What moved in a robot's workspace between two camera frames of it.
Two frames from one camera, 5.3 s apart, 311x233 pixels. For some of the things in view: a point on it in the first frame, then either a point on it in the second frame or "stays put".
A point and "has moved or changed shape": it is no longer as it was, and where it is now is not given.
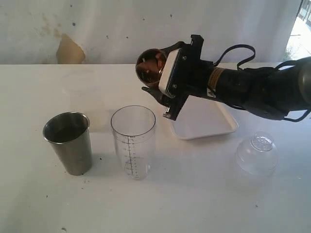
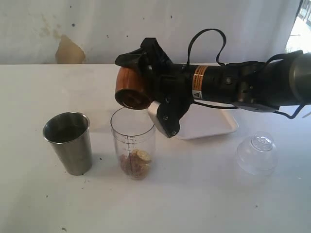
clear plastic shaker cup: x=133 y=134 stays put
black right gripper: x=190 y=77 -> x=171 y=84
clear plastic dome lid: x=258 y=155 stays put
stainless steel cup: x=68 y=133 stays put
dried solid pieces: x=156 y=65 has moved or changed shape
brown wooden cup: x=149 y=65 has moved or changed shape
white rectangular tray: x=200 y=117 stays put
